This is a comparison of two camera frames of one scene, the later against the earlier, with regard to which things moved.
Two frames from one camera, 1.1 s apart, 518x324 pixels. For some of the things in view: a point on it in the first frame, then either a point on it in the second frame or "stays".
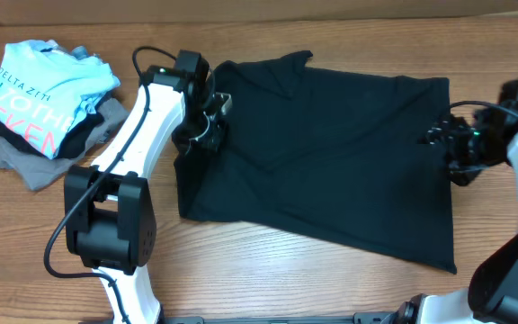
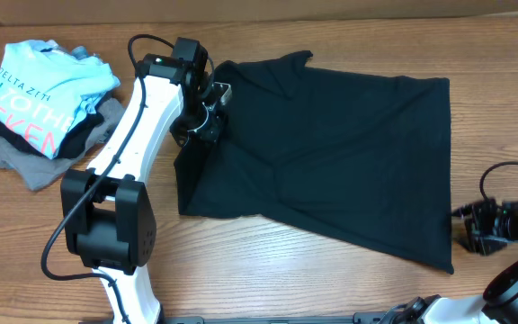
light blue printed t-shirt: (40, 88) stays
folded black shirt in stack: (74, 143) stays
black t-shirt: (344, 155) stays
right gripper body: (470, 151) → (490, 230)
